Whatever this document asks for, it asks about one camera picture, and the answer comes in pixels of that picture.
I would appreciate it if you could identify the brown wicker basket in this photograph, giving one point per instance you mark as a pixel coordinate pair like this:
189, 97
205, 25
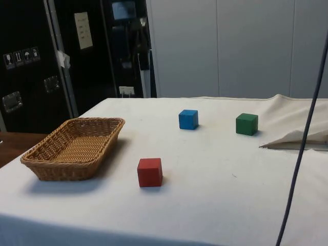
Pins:
74, 151

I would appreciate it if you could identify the blue cube block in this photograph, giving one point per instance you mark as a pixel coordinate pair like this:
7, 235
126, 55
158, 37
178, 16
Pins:
188, 120

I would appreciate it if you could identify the red cube block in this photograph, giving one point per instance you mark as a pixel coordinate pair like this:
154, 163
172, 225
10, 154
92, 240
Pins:
150, 173

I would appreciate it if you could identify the green cube block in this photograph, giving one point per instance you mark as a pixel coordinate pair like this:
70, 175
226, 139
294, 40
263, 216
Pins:
246, 124

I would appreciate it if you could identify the pale grey lockers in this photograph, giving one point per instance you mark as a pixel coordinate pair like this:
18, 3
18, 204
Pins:
235, 48

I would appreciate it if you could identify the black cabinet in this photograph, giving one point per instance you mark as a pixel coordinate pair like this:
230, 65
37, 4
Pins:
33, 84

